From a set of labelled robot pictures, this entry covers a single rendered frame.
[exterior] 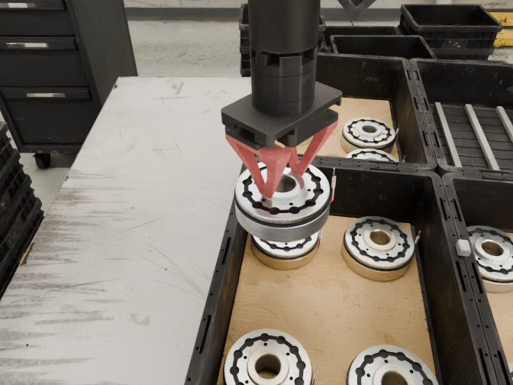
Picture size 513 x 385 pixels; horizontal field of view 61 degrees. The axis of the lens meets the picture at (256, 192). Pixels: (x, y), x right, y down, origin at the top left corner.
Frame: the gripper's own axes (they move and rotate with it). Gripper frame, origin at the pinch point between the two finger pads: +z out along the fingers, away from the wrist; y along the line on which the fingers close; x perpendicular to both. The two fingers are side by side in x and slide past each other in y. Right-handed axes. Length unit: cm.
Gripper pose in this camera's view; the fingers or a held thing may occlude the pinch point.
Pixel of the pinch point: (282, 178)
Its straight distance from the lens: 45.9
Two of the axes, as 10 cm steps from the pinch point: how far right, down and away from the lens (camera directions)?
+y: -7.0, 4.8, -5.3
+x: 7.1, 4.4, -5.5
